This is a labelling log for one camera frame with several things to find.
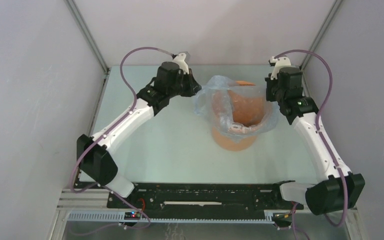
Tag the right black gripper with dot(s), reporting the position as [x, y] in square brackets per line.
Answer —
[270, 82]

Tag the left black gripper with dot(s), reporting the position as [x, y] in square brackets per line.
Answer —
[193, 86]

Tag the orange trash bin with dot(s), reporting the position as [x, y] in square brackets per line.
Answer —
[237, 115]

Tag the blue plastic trash bag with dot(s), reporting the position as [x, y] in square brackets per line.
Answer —
[202, 100]

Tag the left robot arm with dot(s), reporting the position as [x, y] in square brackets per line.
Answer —
[94, 153]

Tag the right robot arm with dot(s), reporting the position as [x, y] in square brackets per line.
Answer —
[337, 188]

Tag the right circuit board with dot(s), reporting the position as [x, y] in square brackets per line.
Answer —
[282, 216]

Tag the circuit board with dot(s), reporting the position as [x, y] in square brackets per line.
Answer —
[282, 216]
[132, 216]

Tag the left circuit board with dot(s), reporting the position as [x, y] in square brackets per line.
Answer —
[132, 216]

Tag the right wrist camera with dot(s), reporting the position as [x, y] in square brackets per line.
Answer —
[277, 63]

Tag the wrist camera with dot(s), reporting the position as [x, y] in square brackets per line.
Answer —
[181, 60]
[277, 63]

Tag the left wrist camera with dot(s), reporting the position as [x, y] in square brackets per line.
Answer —
[181, 60]

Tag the right aluminium frame post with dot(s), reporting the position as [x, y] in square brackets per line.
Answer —
[333, 11]

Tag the aluminium frame post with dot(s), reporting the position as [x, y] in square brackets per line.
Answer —
[333, 11]
[87, 34]

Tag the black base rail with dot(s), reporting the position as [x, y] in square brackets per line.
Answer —
[207, 200]

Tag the left aluminium frame post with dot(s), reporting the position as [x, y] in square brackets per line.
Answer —
[87, 34]

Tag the white slotted cable duct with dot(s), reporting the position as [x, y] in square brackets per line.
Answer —
[117, 217]

